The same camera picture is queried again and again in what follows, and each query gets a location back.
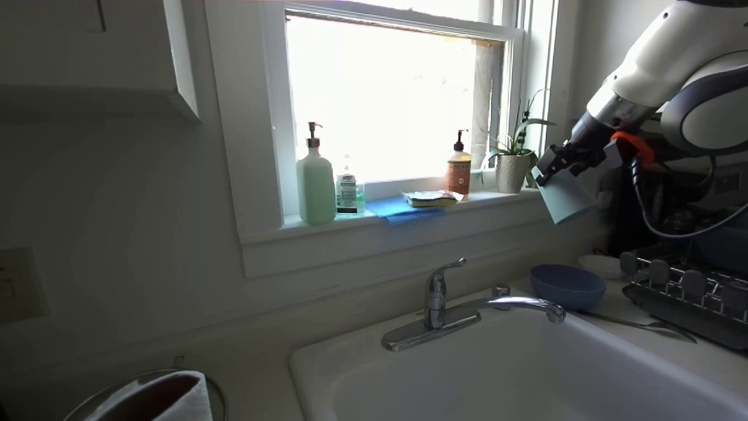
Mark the dark dish rack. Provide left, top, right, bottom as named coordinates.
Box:
left=617, top=246, right=748, bottom=357

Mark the orange cable strap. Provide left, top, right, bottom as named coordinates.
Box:
left=610, top=129, right=653, bottom=161

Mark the white kitchen sink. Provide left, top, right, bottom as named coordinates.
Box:
left=287, top=299, right=748, bottom=421

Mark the black countertop appliance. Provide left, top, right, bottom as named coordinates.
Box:
left=605, top=154, right=748, bottom=258

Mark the white wall cabinet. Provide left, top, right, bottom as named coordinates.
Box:
left=0, top=0, right=204, bottom=123

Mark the chrome faucet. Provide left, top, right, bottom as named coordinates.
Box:
left=381, top=254, right=569, bottom=356

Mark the blue bowl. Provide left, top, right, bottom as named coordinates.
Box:
left=529, top=261, right=607, bottom=312

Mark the white plant pot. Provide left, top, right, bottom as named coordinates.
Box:
left=495, top=149, right=534, bottom=196

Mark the amber soap pump bottle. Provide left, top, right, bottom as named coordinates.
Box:
left=444, top=125, right=474, bottom=196

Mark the blue cloth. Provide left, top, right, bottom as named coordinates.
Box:
left=362, top=194, right=447, bottom=227

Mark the flat soap dish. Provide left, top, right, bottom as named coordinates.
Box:
left=403, top=186, right=466, bottom=211

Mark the white window frame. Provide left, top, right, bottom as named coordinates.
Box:
left=204, top=0, right=583, bottom=281

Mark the light green cloth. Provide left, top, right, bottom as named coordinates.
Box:
left=536, top=165, right=598, bottom=227

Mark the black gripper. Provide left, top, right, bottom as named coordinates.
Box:
left=534, top=113, right=613, bottom=189

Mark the green soap pump bottle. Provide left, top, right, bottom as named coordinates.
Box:
left=294, top=118, right=338, bottom=229

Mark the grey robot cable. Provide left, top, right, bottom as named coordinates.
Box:
left=628, top=154, right=748, bottom=242

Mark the small glass jar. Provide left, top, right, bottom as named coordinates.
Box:
left=334, top=170, right=368, bottom=218

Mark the green houseplant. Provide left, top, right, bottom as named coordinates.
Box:
left=487, top=91, right=559, bottom=189

